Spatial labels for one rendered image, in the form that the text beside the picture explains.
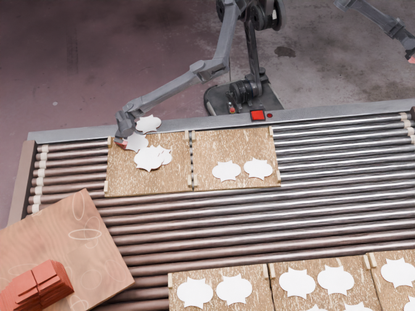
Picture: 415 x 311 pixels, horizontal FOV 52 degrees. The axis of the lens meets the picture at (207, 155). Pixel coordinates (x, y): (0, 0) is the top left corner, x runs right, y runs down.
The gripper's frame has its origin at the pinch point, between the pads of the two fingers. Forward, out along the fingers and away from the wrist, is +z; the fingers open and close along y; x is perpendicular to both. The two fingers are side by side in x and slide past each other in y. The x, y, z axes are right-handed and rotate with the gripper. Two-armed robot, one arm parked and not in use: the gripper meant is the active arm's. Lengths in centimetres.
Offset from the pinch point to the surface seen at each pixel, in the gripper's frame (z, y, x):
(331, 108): 1, 51, -96
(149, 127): 2.7, 13.0, -6.2
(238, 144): 1, 14, -54
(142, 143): 0.8, 0.9, -7.8
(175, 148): 1.4, 3.0, -24.1
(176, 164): 1.6, -6.0, -28.2
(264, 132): 0, 25, -65
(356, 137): 1, 35, -111
